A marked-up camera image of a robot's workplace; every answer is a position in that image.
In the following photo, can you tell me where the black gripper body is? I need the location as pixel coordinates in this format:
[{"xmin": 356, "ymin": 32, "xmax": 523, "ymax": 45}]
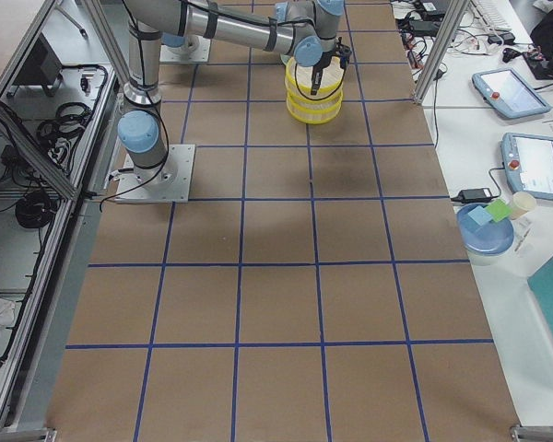
[{"xmin": 321, "ymin": 38, "xmax": 351, "ymax": 69}]

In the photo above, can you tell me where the yellow steamer layer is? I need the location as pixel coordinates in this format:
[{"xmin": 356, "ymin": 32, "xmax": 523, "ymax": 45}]
[
  {"xmin": 285, "ymin": 56, "xmax": 345, "ymax": 102},
  {"xmin": 286, "ymin": 92, "xmax": 344, "ymax": 124}
]

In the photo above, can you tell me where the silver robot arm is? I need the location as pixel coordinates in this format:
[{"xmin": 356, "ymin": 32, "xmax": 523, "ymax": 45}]
[
  {"xmin": 274, "ymin": 1, "xmax": 352, "ymax": 100},
  {"xmin": 117, "ymin": 1, "xmax": 307, "ymax": 186}
]

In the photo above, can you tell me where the upper blue teach pendant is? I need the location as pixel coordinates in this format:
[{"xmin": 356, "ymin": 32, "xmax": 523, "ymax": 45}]
[{"xmin": 471, "ymin": 68, "xmax": 551, "ymax": 120}]

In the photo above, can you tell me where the blue teach pendant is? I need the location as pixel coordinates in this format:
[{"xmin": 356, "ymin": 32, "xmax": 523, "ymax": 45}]
[
  {"xmin": 500, "ymin": 133, "xmax": 553, "ymax": 202},
  {"xmin": 471, "ymin": 68, "xmax": 551, "ymax": 120}
]

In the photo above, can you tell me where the black power adapter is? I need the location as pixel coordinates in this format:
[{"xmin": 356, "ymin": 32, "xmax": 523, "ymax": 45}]
[{"xmin": 452, "ymin": 188, "xmax": 494, "ymax": 204}]

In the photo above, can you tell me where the blue foam block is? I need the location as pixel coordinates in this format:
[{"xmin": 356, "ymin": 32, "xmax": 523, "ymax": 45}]
[{"xmin": 467, "ymin": 205, "xmax": 492, "ymax": 227}]

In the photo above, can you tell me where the green foam block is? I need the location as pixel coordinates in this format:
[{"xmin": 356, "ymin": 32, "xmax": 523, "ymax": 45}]
[{"xmin": 484, "ymin": 199, "xmax": 512, "ymax": 223}]

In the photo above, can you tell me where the lower blue teach pendant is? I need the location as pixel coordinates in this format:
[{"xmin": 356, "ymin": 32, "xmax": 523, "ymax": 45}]
[{"xmin": 500, "ymin": 133, "xmax": 553, "ymax": 202}]

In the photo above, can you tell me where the blue plate with blocks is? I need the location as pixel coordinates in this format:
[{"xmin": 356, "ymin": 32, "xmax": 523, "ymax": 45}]
[{"xmin": 456, "ymin": 204, "xmax": 514, "ymax": 256}]

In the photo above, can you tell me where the cream paper cup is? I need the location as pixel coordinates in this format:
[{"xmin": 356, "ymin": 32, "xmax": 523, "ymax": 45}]
[{"xmin": 509, "ymin": 192, "xmax": 536, "ymax": 220}]

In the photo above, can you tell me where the aluminium frame post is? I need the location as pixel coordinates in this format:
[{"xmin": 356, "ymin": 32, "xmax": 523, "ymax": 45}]
[{"xmin": 413, "ymin": 0, "xmax": 468, "ymax": 104}]

